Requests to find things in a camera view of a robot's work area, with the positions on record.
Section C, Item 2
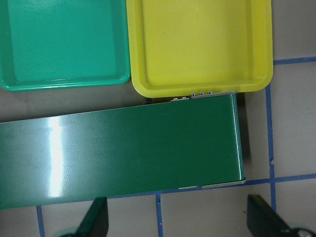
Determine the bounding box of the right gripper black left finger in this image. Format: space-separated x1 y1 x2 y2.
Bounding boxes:
74 197 109 237

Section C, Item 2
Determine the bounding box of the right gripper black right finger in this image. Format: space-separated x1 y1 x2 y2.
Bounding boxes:
246 195 296 237

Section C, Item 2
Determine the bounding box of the green conveyor belt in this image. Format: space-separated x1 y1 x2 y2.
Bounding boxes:
0 93 244 209

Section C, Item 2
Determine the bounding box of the green plastic tray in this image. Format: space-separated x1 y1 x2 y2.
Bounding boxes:
0 0 131 92

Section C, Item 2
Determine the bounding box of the yellow plastic tray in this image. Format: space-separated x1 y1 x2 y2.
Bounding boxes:
126 0 273 98

